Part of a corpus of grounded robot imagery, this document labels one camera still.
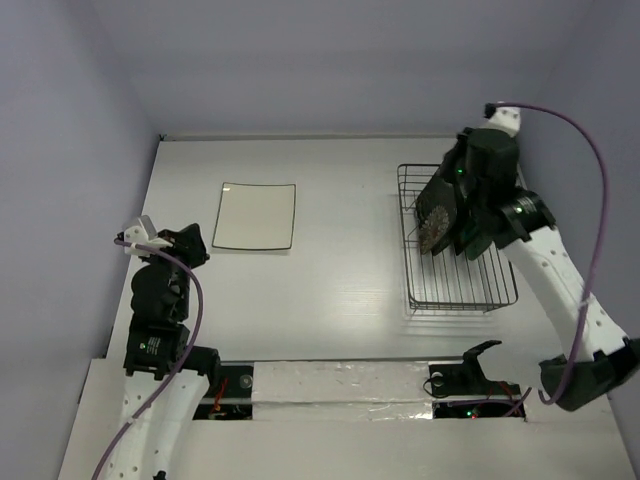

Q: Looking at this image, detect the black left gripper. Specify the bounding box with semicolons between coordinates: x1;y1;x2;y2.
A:
141;221;211;317

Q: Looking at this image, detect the black floral square plate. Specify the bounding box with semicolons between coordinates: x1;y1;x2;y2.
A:
415;176;457;255

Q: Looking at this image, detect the black wire dish rack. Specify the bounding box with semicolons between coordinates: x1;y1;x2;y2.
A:
396;164;519;314

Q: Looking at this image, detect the teal brown-rimmed square plate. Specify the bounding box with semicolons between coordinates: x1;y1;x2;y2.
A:
451;200;493;261

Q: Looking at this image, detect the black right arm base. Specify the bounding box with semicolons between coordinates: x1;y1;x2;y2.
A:
422;340;526;420

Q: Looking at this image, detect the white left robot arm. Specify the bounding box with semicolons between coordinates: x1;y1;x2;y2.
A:
92;215;221;479

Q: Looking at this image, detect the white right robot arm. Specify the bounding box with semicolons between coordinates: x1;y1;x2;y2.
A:
418;128;639;412

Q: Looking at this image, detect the white black-rimmed square plate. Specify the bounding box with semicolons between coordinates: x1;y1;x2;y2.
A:
212;182;296;251

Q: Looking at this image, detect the silver foil covered bar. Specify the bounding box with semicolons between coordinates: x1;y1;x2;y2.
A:
251;361;433;422

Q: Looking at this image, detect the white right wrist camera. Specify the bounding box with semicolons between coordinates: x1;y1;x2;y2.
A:
481;102;522;137

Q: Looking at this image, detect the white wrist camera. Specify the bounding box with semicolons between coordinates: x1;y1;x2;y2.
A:
481;102;522;137
119;215;170;258

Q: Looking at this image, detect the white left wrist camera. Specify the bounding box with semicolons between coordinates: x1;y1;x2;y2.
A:
119;215;170;258

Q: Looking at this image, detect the white table edge rail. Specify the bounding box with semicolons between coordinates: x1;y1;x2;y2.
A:
159;132;456;142

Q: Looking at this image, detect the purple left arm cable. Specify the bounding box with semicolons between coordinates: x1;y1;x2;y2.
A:
91;237;206;480

